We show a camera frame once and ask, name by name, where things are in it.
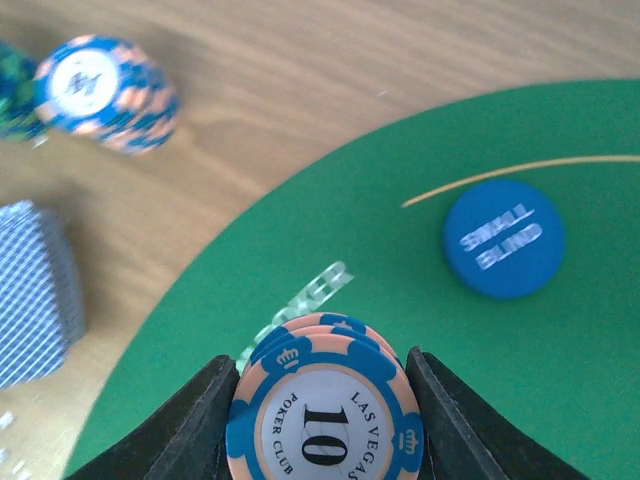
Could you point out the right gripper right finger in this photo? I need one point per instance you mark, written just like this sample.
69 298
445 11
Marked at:
466 438

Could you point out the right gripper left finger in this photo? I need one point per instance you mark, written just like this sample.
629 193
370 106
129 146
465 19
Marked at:
183 439

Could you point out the ten chips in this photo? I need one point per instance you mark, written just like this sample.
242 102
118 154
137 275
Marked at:
324 397

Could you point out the blue small blind button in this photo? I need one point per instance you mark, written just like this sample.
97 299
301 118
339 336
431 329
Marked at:
504 239

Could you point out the blue ten chip stack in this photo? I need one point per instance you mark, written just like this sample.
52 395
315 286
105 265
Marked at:
108 89

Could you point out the blue playing card deck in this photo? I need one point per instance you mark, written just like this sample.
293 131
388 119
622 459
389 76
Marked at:
42 311

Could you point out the round green poker mat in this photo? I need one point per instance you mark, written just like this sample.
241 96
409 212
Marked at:
359 232

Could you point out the green fifty chip stack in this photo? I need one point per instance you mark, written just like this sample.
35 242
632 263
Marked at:
19 120

